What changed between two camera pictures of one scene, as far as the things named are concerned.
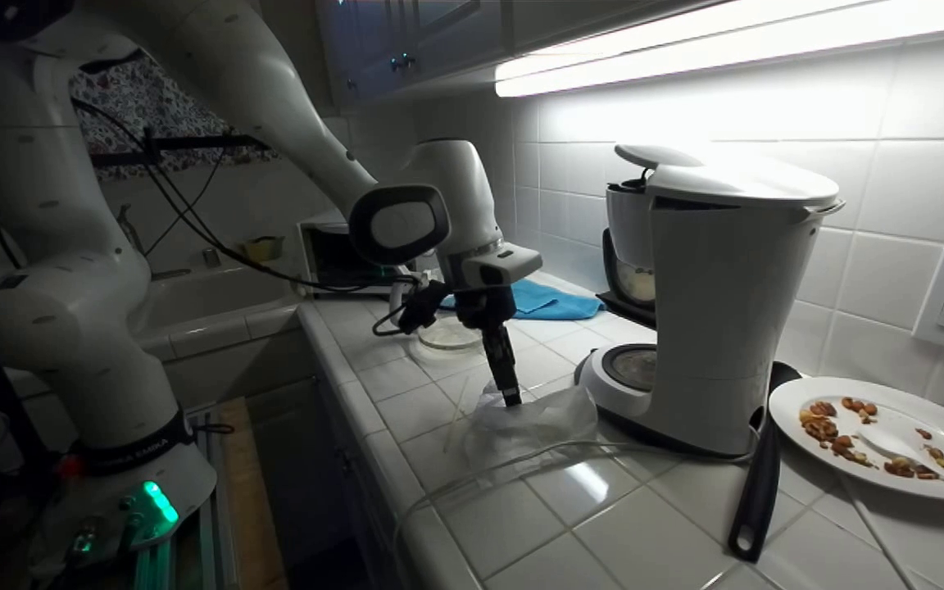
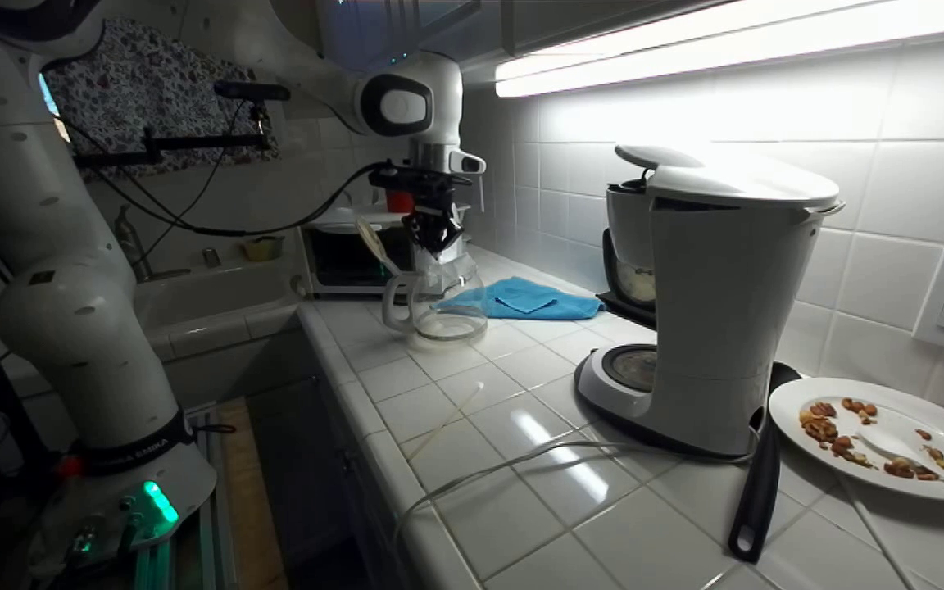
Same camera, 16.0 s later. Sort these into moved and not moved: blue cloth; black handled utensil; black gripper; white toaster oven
Moved: black gripper
Not moved: blue cloth; white toaster oven; black handled utensil
